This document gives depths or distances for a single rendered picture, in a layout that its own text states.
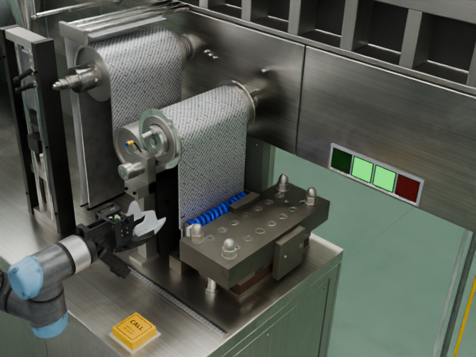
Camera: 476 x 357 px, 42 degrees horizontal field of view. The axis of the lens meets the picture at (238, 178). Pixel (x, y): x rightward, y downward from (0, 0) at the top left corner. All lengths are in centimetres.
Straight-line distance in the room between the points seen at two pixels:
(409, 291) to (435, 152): 172
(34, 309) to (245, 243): 50
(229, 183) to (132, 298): 38
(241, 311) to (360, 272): 167
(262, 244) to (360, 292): 156
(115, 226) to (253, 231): 37
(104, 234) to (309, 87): 60
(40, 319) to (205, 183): 51
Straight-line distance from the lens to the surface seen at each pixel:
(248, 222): 154
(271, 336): 159
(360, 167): 151
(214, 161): 152
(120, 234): 134
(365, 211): 355
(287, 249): 153
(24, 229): 180
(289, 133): 161
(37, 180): 177
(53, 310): 132
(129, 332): 141
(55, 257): 127
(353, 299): 294
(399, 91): 140
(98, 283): 158
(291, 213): 159
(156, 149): 143
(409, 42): 137
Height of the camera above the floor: 191
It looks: 31 degrees down
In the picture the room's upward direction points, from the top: 2 degrees clockwise
